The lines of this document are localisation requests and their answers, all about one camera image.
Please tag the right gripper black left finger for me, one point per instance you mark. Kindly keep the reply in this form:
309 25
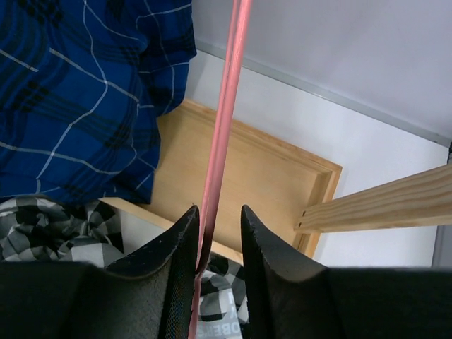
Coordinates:
146 294

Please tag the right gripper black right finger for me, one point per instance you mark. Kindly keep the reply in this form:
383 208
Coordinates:
292 296

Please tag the black white checkered shirt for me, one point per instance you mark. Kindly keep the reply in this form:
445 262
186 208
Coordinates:
34 228

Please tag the pink wire hanger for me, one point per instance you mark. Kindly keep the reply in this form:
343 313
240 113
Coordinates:
236 41

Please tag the blue plaid shirt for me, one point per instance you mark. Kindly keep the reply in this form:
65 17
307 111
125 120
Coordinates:
83 84

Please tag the wooden clothes rack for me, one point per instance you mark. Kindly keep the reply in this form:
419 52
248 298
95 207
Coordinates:
290 189

